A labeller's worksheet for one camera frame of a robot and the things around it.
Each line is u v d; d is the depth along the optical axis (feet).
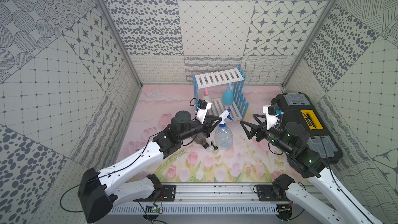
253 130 1.83
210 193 2.46
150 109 3.61
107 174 1.36
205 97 3.12
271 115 1.81
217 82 2.80
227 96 3.24
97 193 1.25
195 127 1.92
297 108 2.89
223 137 2.29
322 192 1.50
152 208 2.31
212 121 2.01
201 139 2.87
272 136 1.84
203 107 1.89
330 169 1.51
